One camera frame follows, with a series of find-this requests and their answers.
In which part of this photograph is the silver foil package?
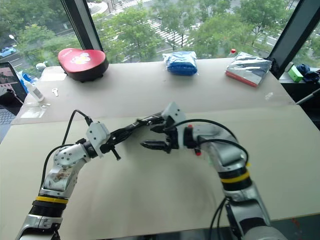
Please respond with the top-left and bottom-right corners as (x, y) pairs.
(225, 51), (272, 88)

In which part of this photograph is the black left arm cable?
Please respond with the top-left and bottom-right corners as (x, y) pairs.
(39, 109), (94, 193)

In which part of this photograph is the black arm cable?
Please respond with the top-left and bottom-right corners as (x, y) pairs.
(39, 109), (94, 193)
(163, 118), (250, 163)

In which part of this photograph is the green box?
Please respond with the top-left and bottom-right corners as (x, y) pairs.
(287, 65), (304, 83)

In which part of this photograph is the white squeeze bottle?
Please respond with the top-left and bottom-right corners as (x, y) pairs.
(18, 71), (46, 103)

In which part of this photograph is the blue cloth in plastic bag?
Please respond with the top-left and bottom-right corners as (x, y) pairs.
(161, 50), (199, 77)

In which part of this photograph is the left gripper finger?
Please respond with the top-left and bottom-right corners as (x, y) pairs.
(113, 126), (139, 146)
(109, 113), (164, 139)

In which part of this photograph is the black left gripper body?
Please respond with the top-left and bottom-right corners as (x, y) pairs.
(99, 134), (123, 161)

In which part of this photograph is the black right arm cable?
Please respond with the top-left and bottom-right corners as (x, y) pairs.
(163, 118), (250, 163)

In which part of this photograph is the grey metal rod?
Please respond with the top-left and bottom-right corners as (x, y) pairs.
(295, 88), (320, 105)

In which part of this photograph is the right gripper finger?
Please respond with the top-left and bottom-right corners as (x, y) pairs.
(139, 139), (168, 151)
(149, 121), (168, 135)

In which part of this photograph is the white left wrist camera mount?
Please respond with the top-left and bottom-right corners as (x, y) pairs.
(85, 121), (111, 159)

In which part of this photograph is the red heart-shaped box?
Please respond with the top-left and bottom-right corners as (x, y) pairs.
(57, 47), (110, 83)

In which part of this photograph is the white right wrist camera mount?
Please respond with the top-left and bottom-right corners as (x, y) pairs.
(160, 101), (187, 129)

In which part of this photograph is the black window frame post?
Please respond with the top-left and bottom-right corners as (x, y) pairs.
(59, 0), (105, 53)
(267, 0), (320, 79)

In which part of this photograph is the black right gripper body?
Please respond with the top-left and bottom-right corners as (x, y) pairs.
(163, 115), (185, 154)

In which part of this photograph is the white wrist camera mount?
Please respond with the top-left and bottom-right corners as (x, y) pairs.
(85, 121), (111, 159)
(160, 101), (187, 129)

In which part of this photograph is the dark blue cloth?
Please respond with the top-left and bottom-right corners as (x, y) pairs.
(295, 63), (320, 83)

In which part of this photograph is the clear plastic bag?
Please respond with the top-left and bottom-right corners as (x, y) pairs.
(19, 102), (51, 119)

